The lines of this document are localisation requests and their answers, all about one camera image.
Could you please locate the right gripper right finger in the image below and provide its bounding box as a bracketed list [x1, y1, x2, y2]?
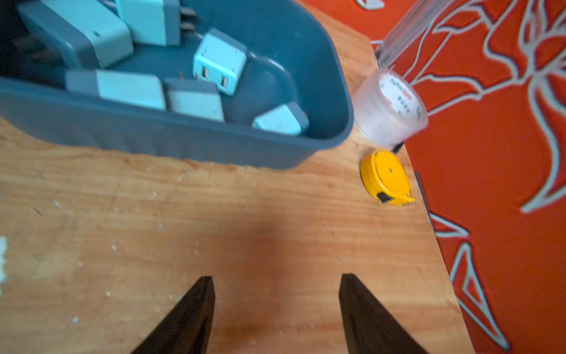
[338, 274, 426, 353]

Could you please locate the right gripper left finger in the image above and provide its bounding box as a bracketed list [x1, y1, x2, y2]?
[134, 276, 215, 353]

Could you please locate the blue plug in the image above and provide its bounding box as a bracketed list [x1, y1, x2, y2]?
[163, 78, 225, 122]
[192, 28, 249, 96]
[17, 1, 134, 69]
[114, 0, 196, 47]
[65, 69, 167, 111]
[251, 102, 310, 136]

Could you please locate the dark blue storage box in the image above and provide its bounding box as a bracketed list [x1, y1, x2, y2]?
[1, 1, 354, 170]

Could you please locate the yellow tape measure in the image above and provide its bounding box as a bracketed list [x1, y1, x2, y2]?
[360, 150, 415, 206]

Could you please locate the clear tape roll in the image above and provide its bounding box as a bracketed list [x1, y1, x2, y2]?
[352, 68, 429, 150]

